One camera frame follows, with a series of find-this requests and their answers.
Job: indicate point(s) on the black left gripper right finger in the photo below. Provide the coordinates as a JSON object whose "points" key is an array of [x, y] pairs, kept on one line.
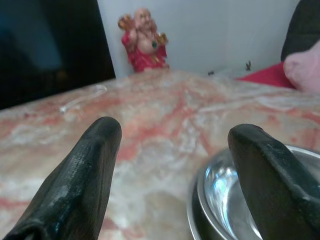
{"points": [[272, 185]]}

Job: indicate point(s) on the red laughing Buddha figurine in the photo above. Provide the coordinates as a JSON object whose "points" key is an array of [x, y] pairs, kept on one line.
{"points": [[143, 47]]}

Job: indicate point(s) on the pink soft cushion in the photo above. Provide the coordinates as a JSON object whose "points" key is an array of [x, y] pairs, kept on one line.
{"points": [[305, 70]]}

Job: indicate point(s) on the red cloth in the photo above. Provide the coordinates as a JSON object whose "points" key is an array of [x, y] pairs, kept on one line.
{"points": [[270, 75]]}

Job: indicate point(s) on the stainless steel plate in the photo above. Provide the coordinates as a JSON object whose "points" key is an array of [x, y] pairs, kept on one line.
{"points": [[193, 210]]}

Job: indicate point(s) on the black chair backrest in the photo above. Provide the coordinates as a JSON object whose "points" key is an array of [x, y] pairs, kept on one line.
{"points": [[303, 25]]}

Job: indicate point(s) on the large black panel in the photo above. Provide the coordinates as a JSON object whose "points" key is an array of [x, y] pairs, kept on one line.
{"points": [[50, 50]]}

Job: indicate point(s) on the stainless steel bowl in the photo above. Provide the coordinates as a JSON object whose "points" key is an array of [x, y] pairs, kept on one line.
{"points": [[225, 190]]}

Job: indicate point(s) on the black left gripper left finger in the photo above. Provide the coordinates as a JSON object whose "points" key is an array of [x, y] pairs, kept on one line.
{"points": [[75, 180]]}

